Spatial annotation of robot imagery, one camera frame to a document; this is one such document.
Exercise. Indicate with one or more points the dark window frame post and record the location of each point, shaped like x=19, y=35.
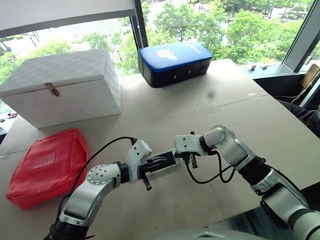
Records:
x=138, y=22

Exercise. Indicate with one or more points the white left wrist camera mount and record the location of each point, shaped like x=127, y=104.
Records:
x=138, y=150

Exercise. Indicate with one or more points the grey slanted window frame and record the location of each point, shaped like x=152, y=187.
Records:
x=300, y=35

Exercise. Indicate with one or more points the clear phone case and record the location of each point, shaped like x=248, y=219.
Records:
x=176, y=165

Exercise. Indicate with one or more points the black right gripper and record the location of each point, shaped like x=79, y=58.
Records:
x=193, y=154

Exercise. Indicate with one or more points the blue and black case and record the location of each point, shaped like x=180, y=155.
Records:
x=172, y=62

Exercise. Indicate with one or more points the red fabric pouch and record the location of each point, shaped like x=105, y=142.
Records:
x=47, y=170

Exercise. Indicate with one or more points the small red object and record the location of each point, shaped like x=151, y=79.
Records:
x=11, y=115

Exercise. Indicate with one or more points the bystander's dark trouser leg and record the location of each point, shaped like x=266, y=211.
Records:
x=305, y=116

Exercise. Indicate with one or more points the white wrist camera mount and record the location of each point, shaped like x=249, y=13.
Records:
x=186, y=143
x=138, y=150

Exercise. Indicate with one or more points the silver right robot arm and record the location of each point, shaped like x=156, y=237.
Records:
x=232, y=147

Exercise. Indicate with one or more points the white roller blind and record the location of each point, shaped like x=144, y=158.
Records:
x=62, y=12

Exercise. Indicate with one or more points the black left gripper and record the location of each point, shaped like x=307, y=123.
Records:
x=143, y=171

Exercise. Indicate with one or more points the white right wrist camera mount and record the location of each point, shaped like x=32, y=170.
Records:
x=186, y=143

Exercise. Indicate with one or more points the brown cardboard piece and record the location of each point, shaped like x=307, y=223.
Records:
x=310, y=75

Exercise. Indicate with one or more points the white woven lidded box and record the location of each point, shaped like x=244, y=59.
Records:
x=65, y=85

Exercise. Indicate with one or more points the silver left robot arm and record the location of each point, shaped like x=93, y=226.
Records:
x=100, y=185

